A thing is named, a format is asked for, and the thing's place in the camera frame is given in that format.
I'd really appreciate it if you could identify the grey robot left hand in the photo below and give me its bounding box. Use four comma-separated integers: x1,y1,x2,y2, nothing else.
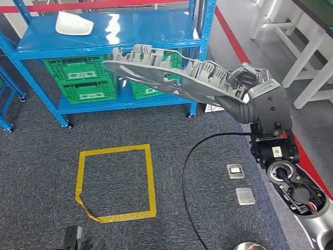
78,235,106,250

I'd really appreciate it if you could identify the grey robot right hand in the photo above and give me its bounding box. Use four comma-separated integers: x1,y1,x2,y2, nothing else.
215,63,273,121

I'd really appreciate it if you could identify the silver plastic hubcap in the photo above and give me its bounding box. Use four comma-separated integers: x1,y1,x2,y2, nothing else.
102,44,252,106

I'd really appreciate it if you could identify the white workbench with green top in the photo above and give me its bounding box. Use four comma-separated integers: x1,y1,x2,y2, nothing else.
251,0,333,110

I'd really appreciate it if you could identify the blue metal shelf rack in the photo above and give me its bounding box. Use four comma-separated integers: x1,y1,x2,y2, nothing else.
0,0,217,129

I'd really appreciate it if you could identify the black and white box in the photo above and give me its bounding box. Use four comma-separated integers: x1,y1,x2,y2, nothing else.
204,103,225,114

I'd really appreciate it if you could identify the yellow tape square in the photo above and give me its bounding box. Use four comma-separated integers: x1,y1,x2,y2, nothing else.
75,144,157,224

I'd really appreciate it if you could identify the silver floor socket plate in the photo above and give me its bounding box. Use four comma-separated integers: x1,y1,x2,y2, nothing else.
227,163,246,179
236,187,255,206

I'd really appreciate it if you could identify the green plastic folding crate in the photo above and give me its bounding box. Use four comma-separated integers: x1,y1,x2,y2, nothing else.
42,54,119,105
129,48,183,101

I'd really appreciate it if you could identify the small blue metal rack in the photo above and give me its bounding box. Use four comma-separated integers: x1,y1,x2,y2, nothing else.
0,65,26,133

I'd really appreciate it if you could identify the white plastic mirror cover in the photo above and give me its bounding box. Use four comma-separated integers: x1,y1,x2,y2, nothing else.
55,11,94,36

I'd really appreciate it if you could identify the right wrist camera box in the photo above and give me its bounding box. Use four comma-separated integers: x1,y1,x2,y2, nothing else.
248,79,293,133

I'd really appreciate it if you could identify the chrome metal post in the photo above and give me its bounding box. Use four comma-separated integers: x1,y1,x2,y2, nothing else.
194,0,205,39

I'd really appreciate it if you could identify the chrome stanchion post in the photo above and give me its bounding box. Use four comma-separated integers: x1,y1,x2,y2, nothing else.
234,242,267,250

